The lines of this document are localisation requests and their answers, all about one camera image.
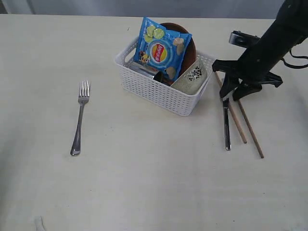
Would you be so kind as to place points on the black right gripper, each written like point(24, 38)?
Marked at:
point(252, 69)

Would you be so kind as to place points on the brown wooden chopstick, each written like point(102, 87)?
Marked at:
point(251, 130)
point(233, 114)

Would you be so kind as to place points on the silver table knife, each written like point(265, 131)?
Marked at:
point(226, 124)

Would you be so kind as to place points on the dark brown round plate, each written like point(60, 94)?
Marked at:
point(190, 53)

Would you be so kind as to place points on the blue Lays chips bag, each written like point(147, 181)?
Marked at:
point(161, 48)

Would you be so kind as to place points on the white plastic perforated basket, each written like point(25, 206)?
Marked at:
point(161, 95)

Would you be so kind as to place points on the silver metal fork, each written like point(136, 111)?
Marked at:
point(83, 99)

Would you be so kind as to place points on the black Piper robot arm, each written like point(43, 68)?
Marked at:
point(295, 9)

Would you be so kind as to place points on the white patterned ceramic bowl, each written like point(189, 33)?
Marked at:
point(192, 79)

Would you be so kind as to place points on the stainless steel cup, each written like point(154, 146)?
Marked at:
point(147, 71)

